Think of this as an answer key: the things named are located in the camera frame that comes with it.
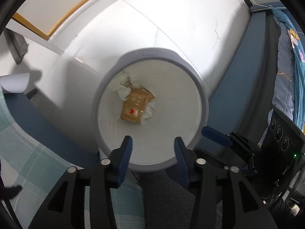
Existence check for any white round trash bin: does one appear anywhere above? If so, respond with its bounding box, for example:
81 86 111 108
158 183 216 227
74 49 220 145
91 48 209 172

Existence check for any teal checkered tablecloth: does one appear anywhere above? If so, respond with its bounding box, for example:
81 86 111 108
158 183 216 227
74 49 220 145
1 94 100 228

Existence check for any brown sachet with red dot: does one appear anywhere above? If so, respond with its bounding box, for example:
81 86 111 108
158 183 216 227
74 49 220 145
120 88 155 123

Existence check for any blue patterned blanket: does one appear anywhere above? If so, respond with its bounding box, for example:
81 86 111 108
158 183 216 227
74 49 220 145
271 8 304 130

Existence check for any white tissue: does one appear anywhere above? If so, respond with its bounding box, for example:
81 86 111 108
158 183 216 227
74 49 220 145
110 71 156 124

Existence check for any white wardrobe cabinet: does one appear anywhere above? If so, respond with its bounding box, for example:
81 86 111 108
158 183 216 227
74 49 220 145
0 0 125 53

